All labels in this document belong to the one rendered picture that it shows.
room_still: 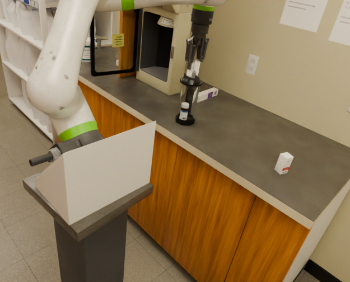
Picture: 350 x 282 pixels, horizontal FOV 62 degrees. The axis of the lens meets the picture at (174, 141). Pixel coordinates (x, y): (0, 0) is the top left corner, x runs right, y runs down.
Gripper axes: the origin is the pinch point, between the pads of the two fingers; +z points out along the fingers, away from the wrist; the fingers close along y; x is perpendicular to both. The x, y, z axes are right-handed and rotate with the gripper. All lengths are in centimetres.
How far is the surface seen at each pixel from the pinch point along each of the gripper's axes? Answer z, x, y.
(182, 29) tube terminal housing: -10.4, -28.4, -19.4
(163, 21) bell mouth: -11.9, -42.0, -17.4
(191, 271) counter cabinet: 108, 32, 11
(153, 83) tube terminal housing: 25, -43, -16
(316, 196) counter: 28, 71, -1
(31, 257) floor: 122, -42, 72
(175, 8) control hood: -21.2, -28.3, -12.1
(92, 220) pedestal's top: 28, 30, 72
